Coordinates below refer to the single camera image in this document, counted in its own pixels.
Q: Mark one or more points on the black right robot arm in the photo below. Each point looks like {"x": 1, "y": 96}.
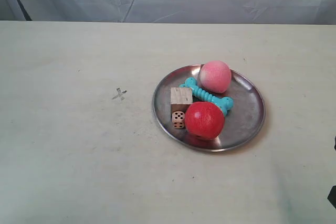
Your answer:
{"x": 332, "y": 196}

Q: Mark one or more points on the pink peach ball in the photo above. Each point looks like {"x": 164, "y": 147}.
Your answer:
{"x": 215, "y": 76}

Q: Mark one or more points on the red apple ball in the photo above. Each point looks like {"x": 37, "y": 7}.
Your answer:
{"x": 204, "y": 120}

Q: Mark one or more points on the teal rubber bone toy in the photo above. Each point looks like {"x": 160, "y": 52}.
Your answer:
{"x": 225, "y": 103}

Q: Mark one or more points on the plain wooden cube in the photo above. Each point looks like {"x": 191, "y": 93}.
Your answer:
{"x": 180, "y": 98}

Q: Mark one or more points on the small wooden die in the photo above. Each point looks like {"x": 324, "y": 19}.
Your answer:
{"x": 178, "y": 119}

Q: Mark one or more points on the round metal plate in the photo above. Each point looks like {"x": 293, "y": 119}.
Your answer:
{"x": 242, "y": 124}

